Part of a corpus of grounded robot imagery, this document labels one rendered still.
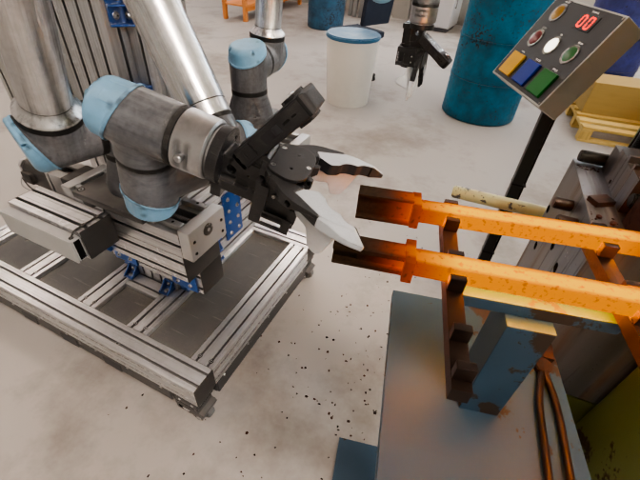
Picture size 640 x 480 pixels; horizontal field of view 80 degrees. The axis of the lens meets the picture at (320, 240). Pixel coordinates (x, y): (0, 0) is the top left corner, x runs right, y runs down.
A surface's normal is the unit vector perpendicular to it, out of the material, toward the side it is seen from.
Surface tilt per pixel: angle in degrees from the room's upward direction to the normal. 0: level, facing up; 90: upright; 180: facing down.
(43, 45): 113
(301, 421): 0
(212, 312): 0
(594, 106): 90
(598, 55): 90
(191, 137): 52
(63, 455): 0
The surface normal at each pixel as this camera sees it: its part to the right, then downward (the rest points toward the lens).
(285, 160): 0.29, -0.67
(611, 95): -0.29, 0.60
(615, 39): 0.06, 0.64
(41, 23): 0.78, 0.62
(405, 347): 0.05, -0.76
